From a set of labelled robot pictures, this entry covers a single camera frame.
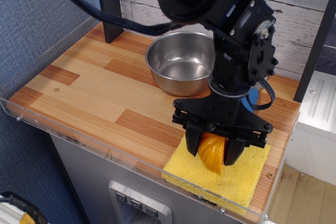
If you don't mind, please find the black braided cable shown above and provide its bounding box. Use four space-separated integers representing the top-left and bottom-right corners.
47 0 276 111

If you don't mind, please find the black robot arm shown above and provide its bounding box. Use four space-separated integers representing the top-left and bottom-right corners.
158 0 278 165

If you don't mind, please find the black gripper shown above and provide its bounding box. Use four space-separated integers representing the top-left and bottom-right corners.
173 92 273 166

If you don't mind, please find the yellow sponge cloth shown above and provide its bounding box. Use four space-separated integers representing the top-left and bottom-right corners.
161 139 270 207

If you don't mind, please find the clear acrylic edge guard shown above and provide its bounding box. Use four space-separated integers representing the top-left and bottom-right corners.
1 24 299 223

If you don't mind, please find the silver dispenser button panel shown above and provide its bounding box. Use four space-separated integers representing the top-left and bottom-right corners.
108 180 173 223

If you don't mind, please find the black right vertical post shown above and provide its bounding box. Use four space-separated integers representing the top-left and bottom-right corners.
293 0 335 103

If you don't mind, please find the stainless steel bowl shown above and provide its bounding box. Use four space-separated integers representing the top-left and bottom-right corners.
145 31 216 97

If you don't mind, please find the orange toy fruit half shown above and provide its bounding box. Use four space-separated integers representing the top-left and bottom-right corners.
197 132 227 175

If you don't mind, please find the blue handled metal fork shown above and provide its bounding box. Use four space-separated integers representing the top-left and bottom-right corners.
241 88 259 113

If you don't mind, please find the silver toy fridge cabinet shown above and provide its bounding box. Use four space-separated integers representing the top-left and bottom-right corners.
51 136 238 223

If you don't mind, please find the yellow black object bottom left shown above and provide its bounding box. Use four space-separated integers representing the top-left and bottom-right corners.
1 191 48 223

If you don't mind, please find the white toy sink unit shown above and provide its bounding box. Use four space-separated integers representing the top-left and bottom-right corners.
285 71 335 185

